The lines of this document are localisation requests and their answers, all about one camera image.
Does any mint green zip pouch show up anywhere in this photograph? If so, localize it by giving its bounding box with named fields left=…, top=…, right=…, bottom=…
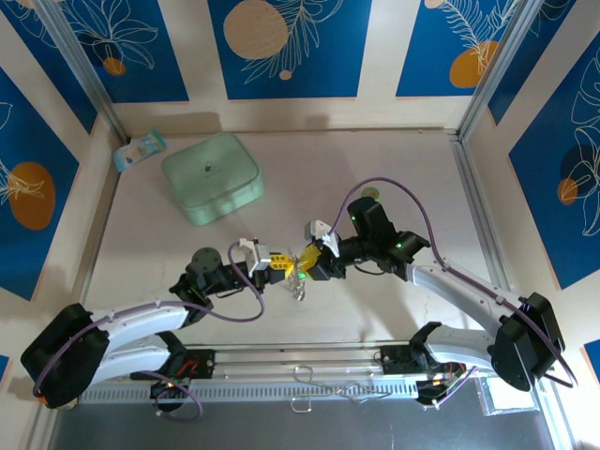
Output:
left=161, top=131, right=266, bottom=227

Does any black controller board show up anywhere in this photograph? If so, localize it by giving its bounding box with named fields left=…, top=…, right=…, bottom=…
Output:
left=149, top=378, right=191, bottom=400
left=415, top=377, right=463, bottom=407

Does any wet wipes packet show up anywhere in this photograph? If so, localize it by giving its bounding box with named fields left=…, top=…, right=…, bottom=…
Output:
left=113, top=129, right=168, bottom=173

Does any silver square box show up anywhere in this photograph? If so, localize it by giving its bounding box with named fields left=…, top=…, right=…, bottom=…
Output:
left=477, top=374, right=540, bottom=416

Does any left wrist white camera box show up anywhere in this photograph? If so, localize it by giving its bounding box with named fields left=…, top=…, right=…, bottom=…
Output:
left=238, top=237, right=273, bottom=278

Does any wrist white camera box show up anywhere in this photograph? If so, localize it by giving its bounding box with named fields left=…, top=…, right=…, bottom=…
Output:
left=303, top=218, right=341, bottom=258
left=238, top=237, right=273, bottom=278

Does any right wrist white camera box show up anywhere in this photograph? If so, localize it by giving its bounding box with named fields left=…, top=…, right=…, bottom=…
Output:
left=303, top=218, right=341, bottom=258

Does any aluminium mounting rail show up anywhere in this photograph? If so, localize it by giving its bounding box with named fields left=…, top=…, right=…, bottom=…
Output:
left=41, top=340, right=549, bottom=390

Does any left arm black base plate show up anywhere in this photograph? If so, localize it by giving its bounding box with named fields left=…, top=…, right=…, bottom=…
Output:
left=168, top=349, right=217, bottom=382

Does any aluminium side rail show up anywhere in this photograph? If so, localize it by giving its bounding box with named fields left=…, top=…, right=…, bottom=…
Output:
left=447, top=130, right=529, bottom=338
left=67, top=135, right=130, bottom=349

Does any grey slotted cable duct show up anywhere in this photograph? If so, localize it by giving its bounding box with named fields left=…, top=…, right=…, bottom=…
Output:
left=69, top=378, right=484, bottom=403

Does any bent metal wire hook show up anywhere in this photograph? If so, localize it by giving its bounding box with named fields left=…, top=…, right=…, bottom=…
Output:
left=289, top=365, right=393, bottom=414

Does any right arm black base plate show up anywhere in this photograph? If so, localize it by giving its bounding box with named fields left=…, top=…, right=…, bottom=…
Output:
left=380, top=345, right=465, bottom=376

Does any aluminium frame post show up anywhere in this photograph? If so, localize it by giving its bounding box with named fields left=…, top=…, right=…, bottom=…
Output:
left=35, top=0, right=130, bottom=144
left=457, top=0, right=540, bottom=142

